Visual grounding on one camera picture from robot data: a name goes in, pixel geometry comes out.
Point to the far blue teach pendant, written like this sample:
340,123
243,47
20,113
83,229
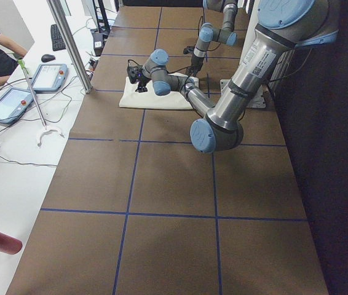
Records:
49,78

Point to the aluminium frame post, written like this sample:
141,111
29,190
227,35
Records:
63,26

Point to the black computer mouse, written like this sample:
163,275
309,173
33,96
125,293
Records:
47,58

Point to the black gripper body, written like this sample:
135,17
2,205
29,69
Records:
142,80
196,62

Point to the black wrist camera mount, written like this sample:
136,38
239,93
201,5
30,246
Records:
135,73
188,50

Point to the cream long-sleeve cat shirt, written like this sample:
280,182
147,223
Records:
149,100

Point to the near blue teach pendant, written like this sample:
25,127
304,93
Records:
13,103

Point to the black keyboard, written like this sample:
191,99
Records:
56,38

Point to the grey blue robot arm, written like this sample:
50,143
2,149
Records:
209,33
282,26

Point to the metal reacher grabber stick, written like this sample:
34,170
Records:
45,128

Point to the blue teach pendant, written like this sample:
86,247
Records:
13,103
49,78

